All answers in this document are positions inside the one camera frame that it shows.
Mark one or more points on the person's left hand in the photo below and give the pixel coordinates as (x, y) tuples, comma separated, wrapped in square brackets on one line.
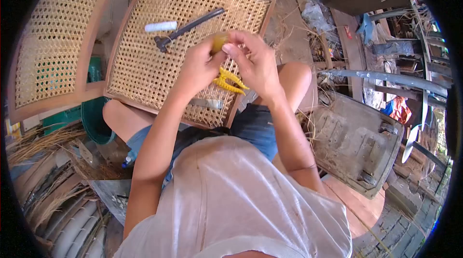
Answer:
[(197, 70)]

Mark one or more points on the white cylinder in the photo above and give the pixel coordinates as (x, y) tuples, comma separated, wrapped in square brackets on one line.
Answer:
[(161, 26)]

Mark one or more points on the dark metal hammer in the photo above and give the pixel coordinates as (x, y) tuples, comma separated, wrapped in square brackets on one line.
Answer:
[(184, 28)]

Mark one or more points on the wooden cane chair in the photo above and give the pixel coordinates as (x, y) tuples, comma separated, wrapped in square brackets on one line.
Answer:
[(144, 63)]

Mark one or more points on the grey flat slab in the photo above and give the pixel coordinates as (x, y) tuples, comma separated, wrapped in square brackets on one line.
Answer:
[(114, 198)]

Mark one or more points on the grey metal blade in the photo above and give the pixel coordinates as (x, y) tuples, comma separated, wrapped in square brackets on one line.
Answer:
[(207, 103)]

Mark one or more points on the pile of dry straw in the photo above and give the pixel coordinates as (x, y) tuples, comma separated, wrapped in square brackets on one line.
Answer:
[(39, 144)]

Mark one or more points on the person's right thumb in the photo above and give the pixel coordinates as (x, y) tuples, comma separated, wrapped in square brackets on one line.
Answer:
[(235, 57)]

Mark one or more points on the green plastic bucket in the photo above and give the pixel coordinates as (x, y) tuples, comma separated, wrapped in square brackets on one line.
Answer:
[(94, 120)]

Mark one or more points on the clear bottle with blue cap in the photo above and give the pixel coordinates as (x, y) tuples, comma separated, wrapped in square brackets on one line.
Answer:
[(128, 159)]

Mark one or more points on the long grey metal pipe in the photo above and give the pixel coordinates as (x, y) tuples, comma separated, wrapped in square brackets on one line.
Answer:
[(383, 77)]

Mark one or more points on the person's body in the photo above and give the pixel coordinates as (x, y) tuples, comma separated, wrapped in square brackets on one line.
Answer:
[(235, 200)]

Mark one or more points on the blue cloth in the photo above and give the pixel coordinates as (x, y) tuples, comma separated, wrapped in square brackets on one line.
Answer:
[(366, 28)]

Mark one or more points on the olive yellow round object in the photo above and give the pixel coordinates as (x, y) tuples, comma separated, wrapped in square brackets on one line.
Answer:
[(219, 43)]

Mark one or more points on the stack of grey corrugated sheets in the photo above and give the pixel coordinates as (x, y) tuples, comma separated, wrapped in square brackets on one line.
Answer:
[(68, 222)]

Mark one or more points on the person's left fingers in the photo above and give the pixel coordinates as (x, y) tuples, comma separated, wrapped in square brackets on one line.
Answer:
[(209, 46)]

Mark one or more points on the person's right hand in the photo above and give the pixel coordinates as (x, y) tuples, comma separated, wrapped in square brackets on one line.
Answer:
[(258, 64)]

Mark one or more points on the orange cloth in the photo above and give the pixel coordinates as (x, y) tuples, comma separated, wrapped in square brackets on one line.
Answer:
[(400, 110)]

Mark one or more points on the person's right index finger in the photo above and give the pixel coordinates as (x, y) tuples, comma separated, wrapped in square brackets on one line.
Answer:
[(240, 37)]

